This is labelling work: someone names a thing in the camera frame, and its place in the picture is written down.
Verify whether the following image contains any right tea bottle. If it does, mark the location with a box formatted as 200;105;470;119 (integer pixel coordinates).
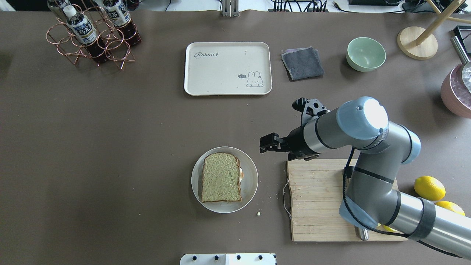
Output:
103;0;142;46

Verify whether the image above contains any copper wire bottle rack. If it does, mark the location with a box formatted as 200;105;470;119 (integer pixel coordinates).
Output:
46;0;136;69

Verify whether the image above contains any mint green bowl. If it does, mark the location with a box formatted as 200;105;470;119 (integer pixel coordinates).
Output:
346;37;386;72

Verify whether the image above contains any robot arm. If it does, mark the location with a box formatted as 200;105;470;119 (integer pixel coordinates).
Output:
259;97;471;259

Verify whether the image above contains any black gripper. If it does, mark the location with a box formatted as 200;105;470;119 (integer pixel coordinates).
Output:
259;127;320;161

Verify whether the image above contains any bread slice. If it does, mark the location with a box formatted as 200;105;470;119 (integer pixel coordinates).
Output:
201;152;242;202

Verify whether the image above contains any steel muddler black tip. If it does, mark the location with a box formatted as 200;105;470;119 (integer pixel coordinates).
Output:
344;166;369;241

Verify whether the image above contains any half lemon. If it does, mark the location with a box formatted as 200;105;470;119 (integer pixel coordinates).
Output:
376;223;402;234

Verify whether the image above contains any pink ice bucket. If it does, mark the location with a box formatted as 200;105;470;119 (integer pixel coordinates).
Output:
440;64;471;119

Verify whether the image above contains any wooden mug stand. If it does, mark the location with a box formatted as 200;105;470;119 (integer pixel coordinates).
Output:
397;0;471;60

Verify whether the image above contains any white round plate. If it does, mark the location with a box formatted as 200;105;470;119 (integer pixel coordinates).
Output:
191;146;258;214

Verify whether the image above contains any lower whole lemon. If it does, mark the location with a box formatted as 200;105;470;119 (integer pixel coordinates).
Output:
435;200;466;216

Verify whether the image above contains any left tea bottle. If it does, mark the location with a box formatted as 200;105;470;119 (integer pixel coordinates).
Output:
47;0;71;23

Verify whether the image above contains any upper whole lemon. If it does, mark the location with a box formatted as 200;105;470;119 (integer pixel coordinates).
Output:
414;176;446;201

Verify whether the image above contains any cream rabbit tray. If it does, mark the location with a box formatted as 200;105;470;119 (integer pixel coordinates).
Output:
184;42;272;96

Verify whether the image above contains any bamboo cutting board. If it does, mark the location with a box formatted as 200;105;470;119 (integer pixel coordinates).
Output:
282;158;408;242

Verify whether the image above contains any whole lemon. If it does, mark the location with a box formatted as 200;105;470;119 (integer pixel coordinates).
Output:
435;200;466;216
414;176;446;201

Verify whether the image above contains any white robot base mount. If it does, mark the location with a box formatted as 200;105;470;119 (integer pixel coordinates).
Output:
180;253;277;265

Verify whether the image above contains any grey folded cloth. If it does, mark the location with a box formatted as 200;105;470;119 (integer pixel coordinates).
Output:
281;47;325;81

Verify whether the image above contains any tea bottle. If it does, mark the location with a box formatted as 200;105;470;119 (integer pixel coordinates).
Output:
103;0;142;46
47;0;71;23
63;5;108;63

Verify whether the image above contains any steel ice scoop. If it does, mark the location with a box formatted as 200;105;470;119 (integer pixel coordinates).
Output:
450;36;471;92

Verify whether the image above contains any front tea bottle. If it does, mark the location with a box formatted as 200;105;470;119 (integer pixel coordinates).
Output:
63;5;108;63

